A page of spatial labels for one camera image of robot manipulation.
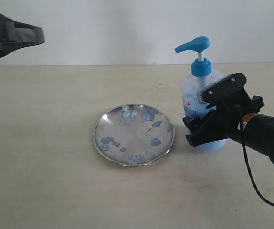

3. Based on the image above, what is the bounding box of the blue soap pump bottle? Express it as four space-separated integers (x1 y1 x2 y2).
174 36 228 152

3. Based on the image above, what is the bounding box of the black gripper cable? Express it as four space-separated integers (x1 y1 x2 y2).
236 93 274 208

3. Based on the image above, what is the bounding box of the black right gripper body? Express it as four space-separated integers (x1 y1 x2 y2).
208 90 274 165

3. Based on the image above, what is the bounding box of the round stainless steel plate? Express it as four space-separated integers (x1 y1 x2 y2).
93 104 175 166

